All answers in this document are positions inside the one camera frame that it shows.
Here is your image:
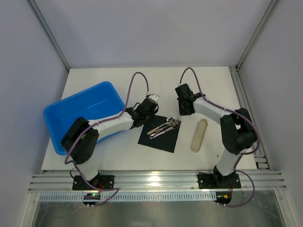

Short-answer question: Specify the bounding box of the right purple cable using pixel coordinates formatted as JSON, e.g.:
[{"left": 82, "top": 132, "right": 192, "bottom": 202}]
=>
[{"left": 177, "top": 67, "right": 261, "bottom": 208}]

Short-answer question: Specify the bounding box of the silver fork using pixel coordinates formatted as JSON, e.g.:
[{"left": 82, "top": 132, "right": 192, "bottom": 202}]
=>
[{"left": 147, "top": 119, "right": 181, "bottom": 139}]

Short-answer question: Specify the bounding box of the silver knife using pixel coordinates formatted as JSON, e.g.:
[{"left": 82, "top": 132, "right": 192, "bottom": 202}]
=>
[{"left": 150, "top": 124, "right": 180, "bottom": 139}]

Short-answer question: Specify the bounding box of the frame post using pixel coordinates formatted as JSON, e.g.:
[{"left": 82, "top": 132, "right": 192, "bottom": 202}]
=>
[
  {"left": 26, "top": 0, "right": 71, "bottom": 72},
  {"left": 235, "top": 0, "right": 281, "bottom": 71}
]

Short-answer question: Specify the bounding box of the aluminium rail frame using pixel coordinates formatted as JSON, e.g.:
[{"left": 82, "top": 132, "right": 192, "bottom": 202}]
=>
[{"left": 28, "top": 170, "right": 287, "bottom": 192}]

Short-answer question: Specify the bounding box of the black paper napkin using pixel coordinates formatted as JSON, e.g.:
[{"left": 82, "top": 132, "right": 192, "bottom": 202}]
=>
[{"left": 138, "top": 115, "right": 180, "bottom": 153}]

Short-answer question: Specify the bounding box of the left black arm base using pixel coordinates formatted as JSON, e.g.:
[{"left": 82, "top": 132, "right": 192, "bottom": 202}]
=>
[{"left": 72, "top": 174, "right": 115, "bottom": 191}]

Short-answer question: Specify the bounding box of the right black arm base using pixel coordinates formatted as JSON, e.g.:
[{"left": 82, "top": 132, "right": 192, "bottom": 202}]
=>
[{"left": 197, "top": 172, "right": 241, "bottom": 189}]

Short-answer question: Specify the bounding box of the right frame post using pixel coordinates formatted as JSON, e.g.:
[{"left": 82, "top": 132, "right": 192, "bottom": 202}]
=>
[{"left": 235, "top": 0, "right": 281, "bottom": 71}]

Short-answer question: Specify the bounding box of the blue plastic bin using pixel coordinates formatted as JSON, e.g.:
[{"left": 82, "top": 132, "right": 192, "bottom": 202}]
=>
[{"left": 43, "top": 81, "right": 125, "bottom": 156}]

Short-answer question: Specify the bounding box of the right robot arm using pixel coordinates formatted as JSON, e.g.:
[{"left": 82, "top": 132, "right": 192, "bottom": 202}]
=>
[{"left": 175, "top": 84, "right": 258, "bottom": 189}]

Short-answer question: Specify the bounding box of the left frame post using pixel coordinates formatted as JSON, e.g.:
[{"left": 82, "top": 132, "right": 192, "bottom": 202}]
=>
[{"left": 26, "top": 0, "right": 71, "bottom": 72}]

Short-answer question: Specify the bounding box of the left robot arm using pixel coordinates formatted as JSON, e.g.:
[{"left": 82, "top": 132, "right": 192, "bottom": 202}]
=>
[{"left": 61, "top": 94, "right": 159, "bottom": 189}]

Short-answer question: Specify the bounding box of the slotted cable duct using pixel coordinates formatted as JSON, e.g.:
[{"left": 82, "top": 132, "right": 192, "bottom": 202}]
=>
[{"left": 38, "top": 191, "right": 217, "bottom": 202}]

